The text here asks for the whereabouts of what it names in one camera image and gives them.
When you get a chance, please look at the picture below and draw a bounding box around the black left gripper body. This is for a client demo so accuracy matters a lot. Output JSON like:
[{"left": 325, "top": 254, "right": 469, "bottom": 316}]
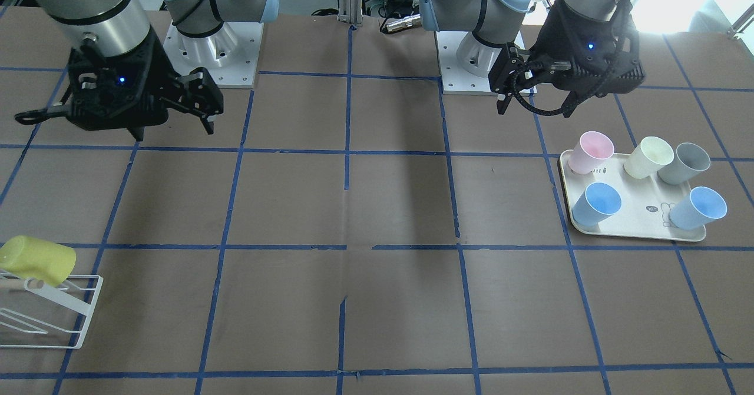
[{"left": 528, "top": 0, "right": 646, "bottom": 95}]

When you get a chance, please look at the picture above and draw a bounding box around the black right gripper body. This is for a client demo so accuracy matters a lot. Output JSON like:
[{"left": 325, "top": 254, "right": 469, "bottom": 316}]
[{"left": 65, "top": 28, "right": 175, "bottom": 131}]

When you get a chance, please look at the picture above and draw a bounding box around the yellow ikea cup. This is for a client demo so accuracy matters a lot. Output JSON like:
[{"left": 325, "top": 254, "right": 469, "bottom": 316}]
[{"left": 1, "top": 235, "right": 77, "bottom": 287}]

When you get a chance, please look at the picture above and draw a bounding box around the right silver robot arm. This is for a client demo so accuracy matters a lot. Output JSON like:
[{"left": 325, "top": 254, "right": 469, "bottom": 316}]
[{"left": 14, "top": 0, "right": 279, "bottom": 142}]

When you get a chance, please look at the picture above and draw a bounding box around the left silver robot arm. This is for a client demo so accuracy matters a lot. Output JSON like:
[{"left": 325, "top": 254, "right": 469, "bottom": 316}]
[{"left": 418, "top": 0, "right": 646, "bottom": 118}]

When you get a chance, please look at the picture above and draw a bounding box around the pink ikea cup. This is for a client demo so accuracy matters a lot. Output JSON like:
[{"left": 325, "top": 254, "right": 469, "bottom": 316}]
[{"left": 567, "top": 131, "right": 614, "bottom": 175}]

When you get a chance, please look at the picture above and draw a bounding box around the cream white ikea cup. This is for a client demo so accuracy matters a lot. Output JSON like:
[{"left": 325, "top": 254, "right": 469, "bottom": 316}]
[{"left": 624, "top": 137, "right": 675, "bottom": 180}]

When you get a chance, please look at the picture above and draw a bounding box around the light blue cup far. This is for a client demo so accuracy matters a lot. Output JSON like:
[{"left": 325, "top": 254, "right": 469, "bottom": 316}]
[{"left": 571, "top": 181, "right": 623, "bottom": 227}]

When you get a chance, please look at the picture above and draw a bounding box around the light blue cup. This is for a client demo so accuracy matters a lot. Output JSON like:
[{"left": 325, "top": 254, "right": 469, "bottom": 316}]
[
  {"left": 571, "top": 181, "right": 623, "bottom": 227},
  {"left": 669, "top": 186, "right": 728, "bottom": 230}
]

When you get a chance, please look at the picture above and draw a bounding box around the grey ikea cup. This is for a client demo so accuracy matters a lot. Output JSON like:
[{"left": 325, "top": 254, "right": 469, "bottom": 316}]
[{"left": 657, "top": 142, "right": 711, "bottom": 185}]

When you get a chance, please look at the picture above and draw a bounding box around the light blue cup near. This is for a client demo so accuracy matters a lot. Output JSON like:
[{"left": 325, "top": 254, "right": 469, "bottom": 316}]
[{"left": 669, "top": 186, "right": 728, "bottom": 230}]

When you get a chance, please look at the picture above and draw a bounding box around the beige serving tray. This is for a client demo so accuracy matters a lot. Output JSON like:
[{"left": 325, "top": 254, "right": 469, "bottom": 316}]
[{"left": 558, "top": 150, "right": 707, "bottom": 243}]

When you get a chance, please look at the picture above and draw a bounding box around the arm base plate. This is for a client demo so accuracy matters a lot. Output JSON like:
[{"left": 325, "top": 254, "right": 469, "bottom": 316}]
[
  {"left": 163, "top": 22, "right": 266, "bottom": 89},
  {"left": 435, "top": 31, "right": 501, "bottom": 95}
]

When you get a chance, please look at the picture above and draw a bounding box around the white wire cup rack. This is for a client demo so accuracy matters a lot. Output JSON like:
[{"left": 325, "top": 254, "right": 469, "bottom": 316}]
[{"left": 1, "top": 272, "right": 104, "bottom": 350}]

